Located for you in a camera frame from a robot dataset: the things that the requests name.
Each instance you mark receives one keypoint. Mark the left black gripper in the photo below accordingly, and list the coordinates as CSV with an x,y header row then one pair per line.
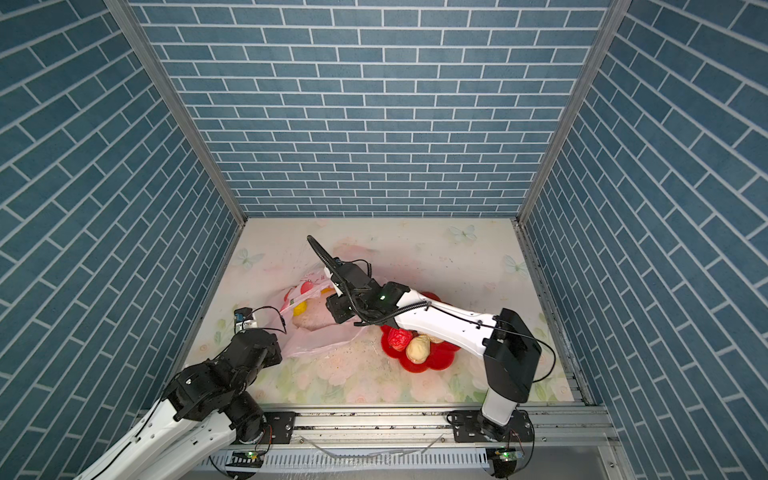
x,y
276,352

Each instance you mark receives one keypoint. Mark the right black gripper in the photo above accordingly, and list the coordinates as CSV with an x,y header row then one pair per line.
x,y
333,305

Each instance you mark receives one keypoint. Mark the red fake strawberry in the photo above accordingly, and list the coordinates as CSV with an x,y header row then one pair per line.
x,y
399,339

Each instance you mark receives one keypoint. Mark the pink plastic bag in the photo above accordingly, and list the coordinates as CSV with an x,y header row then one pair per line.
x,y
314,331

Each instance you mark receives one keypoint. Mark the yellow fake lemon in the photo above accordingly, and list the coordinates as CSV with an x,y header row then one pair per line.
x,y
300,308

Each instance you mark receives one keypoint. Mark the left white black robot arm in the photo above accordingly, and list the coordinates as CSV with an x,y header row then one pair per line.
x,y
204,408

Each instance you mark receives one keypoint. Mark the red flower-shaped plate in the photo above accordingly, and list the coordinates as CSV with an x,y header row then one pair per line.
x,y
441,357

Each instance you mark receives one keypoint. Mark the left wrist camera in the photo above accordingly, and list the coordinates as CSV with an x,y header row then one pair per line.
x,y
244,319

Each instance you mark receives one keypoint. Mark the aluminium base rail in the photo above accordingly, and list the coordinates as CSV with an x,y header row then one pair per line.
x,y
338,438

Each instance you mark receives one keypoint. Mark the left metal corner post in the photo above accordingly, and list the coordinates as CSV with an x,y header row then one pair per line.
x,y
130,27

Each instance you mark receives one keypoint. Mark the metal corner post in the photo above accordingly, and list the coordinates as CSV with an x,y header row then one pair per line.
x,y
130,27
596,55

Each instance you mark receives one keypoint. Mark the right metal corner post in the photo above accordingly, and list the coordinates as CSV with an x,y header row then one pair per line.
x,y
596,55

